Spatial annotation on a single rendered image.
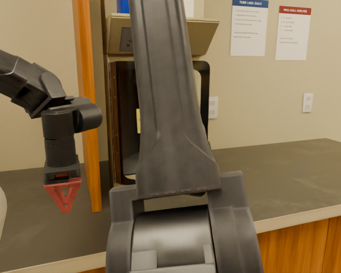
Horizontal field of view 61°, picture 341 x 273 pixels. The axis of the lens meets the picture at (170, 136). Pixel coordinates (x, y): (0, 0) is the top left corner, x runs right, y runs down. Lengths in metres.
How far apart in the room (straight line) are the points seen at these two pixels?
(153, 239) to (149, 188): 0.03
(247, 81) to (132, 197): 1.45
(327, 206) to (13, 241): 0.92
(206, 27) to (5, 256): 0.80
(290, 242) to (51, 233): 0.73
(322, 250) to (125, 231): 1.03
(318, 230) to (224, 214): 0.94
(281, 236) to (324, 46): 1.24
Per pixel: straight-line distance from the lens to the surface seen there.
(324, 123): 2.04
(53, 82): 0.61
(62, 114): 0.58
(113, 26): 0.85
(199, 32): 0.93
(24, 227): 0.94
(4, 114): 1.40
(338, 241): 1.24
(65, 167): 0.60
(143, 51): 0.24
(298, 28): 1.83
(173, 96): 0.22
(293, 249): 1.10
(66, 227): 0.89
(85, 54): 0.84
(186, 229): 0.21
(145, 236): 0.21
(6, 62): 0.60
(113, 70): 0.92
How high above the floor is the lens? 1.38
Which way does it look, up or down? 14 degrees down
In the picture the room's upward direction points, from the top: straight up
